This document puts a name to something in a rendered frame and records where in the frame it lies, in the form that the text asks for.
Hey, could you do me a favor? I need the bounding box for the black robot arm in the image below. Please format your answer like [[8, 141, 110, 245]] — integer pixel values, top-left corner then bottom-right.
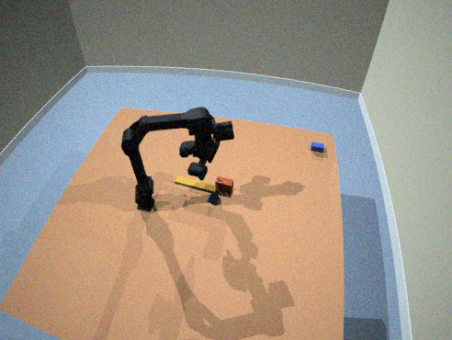
[[121, 107, 234, 211]]

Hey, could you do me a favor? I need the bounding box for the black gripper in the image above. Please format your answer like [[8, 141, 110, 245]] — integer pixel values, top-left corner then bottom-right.
[[187, 137, 220, 181]]

